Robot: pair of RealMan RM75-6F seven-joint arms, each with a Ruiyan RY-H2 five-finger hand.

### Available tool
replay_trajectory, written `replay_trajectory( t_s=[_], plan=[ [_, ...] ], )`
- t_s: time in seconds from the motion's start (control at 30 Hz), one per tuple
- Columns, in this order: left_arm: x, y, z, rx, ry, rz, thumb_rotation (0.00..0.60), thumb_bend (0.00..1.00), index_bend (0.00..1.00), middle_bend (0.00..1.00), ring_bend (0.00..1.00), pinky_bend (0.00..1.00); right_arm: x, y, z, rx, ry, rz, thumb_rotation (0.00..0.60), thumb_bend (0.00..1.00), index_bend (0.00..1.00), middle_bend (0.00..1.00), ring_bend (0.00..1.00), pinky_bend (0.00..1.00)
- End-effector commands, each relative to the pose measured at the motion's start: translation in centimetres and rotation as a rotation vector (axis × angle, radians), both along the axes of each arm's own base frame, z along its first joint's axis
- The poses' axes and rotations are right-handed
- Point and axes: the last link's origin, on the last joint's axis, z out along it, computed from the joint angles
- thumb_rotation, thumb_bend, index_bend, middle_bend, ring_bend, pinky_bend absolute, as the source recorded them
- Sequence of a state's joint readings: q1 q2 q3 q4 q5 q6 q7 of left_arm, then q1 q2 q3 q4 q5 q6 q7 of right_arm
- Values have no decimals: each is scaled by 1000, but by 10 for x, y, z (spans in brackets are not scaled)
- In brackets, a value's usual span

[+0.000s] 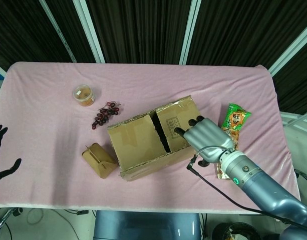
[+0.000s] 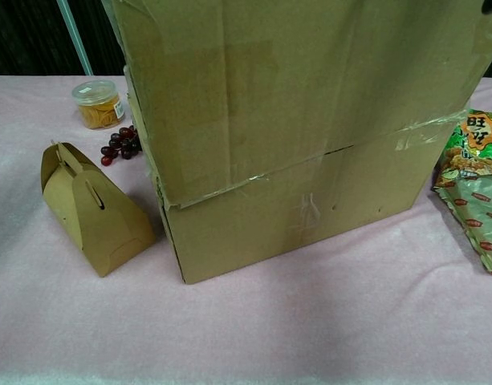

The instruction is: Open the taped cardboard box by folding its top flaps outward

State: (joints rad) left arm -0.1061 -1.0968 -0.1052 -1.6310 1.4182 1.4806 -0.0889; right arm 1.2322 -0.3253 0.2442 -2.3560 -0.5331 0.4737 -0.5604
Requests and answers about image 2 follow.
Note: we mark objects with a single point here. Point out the clear plastic jar yellow contents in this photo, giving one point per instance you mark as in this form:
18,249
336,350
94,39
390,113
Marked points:
98,108

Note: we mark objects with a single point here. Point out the large brown cardboard box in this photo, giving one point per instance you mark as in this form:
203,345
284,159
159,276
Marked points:
293,140

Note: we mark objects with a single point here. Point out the pink tablecloth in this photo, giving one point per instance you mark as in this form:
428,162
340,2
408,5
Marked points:
245,329

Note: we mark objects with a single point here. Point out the dark red grape bunch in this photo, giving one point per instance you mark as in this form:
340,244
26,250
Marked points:
121,145

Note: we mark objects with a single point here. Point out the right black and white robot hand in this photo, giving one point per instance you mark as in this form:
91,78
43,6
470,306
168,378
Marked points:
490,6

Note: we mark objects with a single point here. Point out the small kraft paper gable box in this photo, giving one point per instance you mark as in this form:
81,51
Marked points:
97,224

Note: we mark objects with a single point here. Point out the slanted white frame post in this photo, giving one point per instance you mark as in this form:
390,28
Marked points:
75,40

